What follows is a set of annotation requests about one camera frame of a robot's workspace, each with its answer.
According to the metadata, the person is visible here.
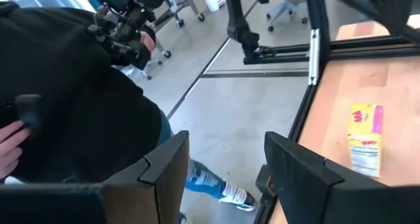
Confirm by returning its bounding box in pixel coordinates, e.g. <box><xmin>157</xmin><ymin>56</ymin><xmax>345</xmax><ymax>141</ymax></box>
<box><xmin>0</xmin><ymin>2</ymin><xmax>257</xmax><ymax>224</ymax></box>

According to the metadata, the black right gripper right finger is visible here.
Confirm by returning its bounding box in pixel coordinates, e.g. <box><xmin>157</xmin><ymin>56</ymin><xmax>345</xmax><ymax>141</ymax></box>
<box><xmin>264</xmin><ymin>131</ymin><xmax>385</xmax><ymax>224</ymax></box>

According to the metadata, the black rig upright post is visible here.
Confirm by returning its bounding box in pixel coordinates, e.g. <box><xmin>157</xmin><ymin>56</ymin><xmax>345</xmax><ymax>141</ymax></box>
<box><xmin>222</xmin><ymin>0</ymin><xmax>311</xmax><ymax>66</ymax></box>

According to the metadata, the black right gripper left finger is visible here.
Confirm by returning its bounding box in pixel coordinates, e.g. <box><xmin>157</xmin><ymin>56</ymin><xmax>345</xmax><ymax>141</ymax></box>
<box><xmin>101</xmin><ymin>131</ymin><xmax>190</xmax><ymax>224</ymax></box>

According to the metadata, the person's hand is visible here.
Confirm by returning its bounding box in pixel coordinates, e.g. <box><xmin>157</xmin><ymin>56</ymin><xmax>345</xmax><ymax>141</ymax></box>
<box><xmin>0</xmin><ymin>120</ymin><xmax>31</xmax><ymax>181</ymax></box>

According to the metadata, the yellow Corn Pops cereal box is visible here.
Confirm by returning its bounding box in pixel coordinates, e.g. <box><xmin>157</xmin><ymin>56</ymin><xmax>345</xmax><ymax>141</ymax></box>
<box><xmin>346</xmin><ymin>102</ymin><xmax>385</xmax><ymax>179</ymax></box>

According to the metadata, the silver metal bracket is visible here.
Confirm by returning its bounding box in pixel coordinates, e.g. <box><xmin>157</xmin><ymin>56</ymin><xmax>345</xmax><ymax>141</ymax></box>
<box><xmin>308</xmin><ymin>28</ymin><xmax>320</xmax><ymax>86</ymax></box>

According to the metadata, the black control handle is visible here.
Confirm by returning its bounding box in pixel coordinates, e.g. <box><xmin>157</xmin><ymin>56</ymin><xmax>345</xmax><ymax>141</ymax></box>
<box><xmin>14</xmin><ymin>94</ymin><xmax>43</xmax><ymax>136</ymax></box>

